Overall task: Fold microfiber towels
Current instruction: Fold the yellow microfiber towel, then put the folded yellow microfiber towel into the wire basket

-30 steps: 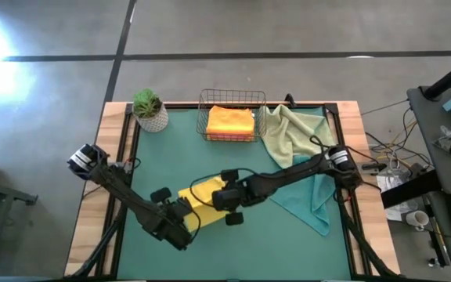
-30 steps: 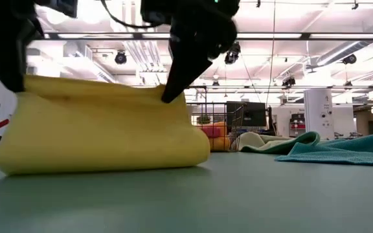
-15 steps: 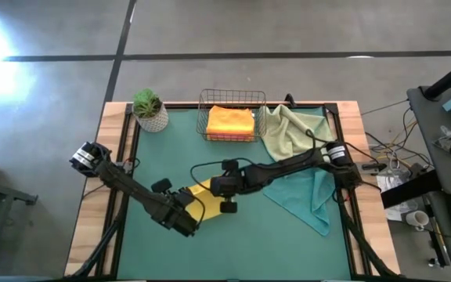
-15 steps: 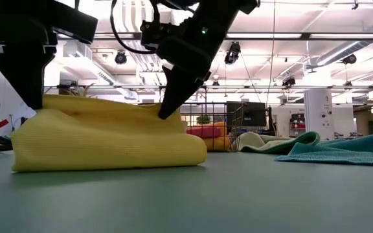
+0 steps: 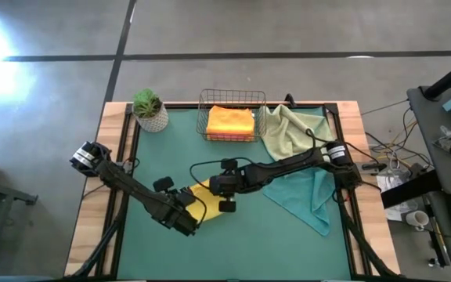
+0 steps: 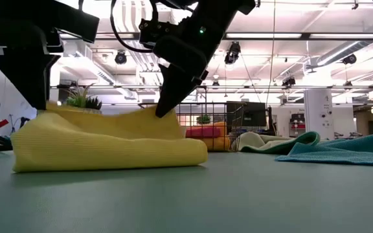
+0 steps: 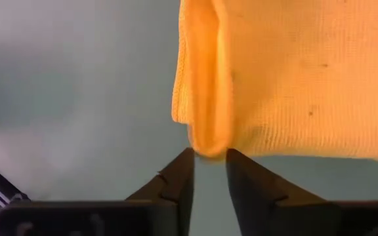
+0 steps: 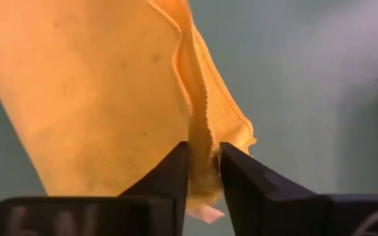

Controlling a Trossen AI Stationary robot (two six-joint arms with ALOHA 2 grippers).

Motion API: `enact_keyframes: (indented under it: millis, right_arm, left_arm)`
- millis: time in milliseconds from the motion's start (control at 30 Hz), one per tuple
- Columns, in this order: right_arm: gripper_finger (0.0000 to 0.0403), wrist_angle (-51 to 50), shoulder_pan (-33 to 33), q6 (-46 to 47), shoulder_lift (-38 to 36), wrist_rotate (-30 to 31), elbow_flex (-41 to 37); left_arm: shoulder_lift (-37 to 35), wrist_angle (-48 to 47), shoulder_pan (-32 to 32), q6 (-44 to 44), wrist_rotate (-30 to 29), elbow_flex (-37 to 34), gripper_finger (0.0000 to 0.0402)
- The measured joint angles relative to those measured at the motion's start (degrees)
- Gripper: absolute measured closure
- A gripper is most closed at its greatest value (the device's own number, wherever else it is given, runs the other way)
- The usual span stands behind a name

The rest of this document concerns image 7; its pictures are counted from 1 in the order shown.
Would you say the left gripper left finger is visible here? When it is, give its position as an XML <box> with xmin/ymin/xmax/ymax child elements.
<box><xmin>125</xmin><ymin>147</ymin><xmax>196</xmax><ymax>236</ymax></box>

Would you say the yellow microfiber towel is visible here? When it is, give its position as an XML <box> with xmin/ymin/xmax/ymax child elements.
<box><xmin>171</xmin><ymin>0</ymin><xmax>378</xmax><ymax>170</ymax></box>

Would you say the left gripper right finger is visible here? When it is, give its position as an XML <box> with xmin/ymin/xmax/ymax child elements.
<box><xmin>225</xmin><ymin>148</ymin><xmax>327</xmax><ymax>236</ymax></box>

